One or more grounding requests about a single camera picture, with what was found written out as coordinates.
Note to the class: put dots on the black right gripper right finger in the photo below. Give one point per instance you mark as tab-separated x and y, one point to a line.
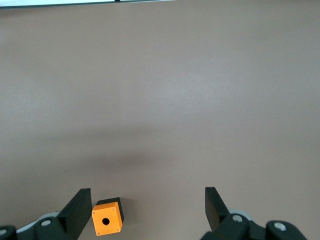
217	215

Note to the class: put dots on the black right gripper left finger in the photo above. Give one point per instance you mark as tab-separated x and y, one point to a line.
72	217

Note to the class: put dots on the orange button enclosure box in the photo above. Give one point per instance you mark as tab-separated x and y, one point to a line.
100	225

